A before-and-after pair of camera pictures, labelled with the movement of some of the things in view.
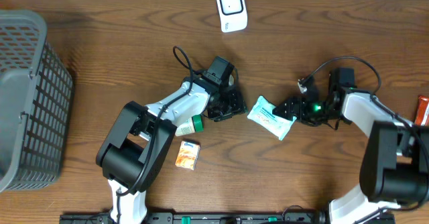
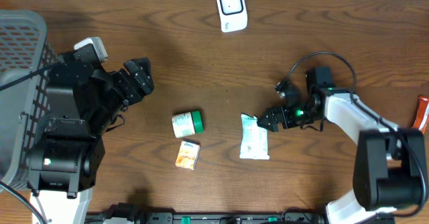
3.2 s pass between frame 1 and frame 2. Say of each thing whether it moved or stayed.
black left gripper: moved
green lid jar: stayed
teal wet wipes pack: moved
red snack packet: stayed
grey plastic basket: stayed
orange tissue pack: stayed
